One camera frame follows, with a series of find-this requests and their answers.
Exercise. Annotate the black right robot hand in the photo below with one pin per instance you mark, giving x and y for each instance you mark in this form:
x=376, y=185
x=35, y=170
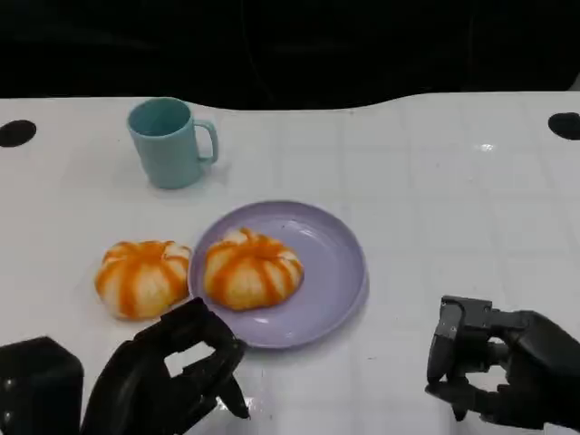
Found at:
x=544, y=362

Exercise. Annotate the pale green mug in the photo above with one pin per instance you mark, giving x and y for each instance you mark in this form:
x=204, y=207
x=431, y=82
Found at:
x=170, y=156

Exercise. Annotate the lilac plate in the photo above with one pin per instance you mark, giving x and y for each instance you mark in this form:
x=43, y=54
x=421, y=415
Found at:
x=331, y=281

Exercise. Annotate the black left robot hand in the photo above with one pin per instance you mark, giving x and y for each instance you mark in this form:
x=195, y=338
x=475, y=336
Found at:
x=140, y=371

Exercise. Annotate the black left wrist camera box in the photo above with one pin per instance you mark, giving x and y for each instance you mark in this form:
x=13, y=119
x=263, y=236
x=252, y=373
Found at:
x=38, y=389

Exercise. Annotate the orange and white bread roll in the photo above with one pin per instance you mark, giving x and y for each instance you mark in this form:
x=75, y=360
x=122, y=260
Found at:
x=251, y=272
x=140, y=278

